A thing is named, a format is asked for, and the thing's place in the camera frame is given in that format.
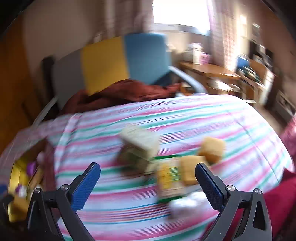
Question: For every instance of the purple snack packet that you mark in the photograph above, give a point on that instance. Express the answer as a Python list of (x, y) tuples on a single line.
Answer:
[(31, 168)]

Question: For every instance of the white round wrapped item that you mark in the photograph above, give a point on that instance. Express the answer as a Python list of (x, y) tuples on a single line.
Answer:
[(191, 205)]

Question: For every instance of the yellow sponge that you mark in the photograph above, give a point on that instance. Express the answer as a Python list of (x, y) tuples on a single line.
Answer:
[(187, 168), (212, 149)]

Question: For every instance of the yellow green cracker packet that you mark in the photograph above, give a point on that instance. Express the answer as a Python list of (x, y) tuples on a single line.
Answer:
[(169, 180)]

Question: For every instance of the dark red jacket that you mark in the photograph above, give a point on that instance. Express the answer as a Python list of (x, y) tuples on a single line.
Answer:
[(119, 93)]

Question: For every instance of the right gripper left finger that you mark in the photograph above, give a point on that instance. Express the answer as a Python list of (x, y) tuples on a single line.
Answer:
[(68, 199)]

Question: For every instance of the wooden side table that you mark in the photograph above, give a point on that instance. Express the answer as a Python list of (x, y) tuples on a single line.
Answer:
[(214, 78)]

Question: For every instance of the grey yellow blue chair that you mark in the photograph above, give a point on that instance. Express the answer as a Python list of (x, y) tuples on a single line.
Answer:
[(142, 56)]

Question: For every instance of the gold metal tray box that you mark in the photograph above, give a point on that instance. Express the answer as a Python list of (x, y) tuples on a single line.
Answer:
[(21, 186)]

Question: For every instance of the pink patterned curtain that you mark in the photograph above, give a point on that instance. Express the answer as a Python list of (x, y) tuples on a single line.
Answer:
[(223, 30)]

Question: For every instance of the wooden shelf with clutter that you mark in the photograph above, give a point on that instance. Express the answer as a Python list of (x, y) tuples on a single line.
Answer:
[(257, 78)]

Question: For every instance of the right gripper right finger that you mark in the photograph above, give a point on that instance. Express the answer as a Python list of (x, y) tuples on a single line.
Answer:
[(255, 222)]

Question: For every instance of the black rolled mat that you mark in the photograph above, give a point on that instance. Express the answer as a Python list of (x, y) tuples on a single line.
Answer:
[(47, 67)]

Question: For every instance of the blue bag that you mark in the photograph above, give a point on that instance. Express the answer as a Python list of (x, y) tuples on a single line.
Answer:
[(242, 61)]

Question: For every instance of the beige cardboard box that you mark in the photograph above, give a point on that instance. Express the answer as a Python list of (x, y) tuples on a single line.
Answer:
[(146, 141)]

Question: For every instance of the striped pink green tablecloth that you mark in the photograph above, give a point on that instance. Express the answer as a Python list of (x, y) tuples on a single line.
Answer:
[(124, 204)]

